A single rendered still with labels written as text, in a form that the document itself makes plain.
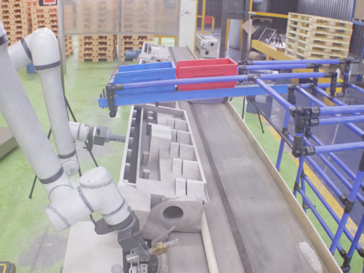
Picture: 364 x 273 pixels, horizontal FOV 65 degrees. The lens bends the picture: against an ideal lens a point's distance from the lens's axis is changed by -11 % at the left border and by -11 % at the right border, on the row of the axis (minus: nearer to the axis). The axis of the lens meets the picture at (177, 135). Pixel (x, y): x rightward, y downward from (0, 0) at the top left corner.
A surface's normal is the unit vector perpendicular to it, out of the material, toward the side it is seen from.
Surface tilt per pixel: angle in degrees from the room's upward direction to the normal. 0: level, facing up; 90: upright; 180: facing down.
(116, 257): 0
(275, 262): 0
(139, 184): 10
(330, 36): 90
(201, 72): 92
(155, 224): 40
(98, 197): 80
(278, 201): 2
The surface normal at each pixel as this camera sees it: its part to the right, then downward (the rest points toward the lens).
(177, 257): 0.04, -0.91
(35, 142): 0.64, 0.29
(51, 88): 0.36, 0.40
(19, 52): 0.29, 0.17
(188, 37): 0.07, 0.41
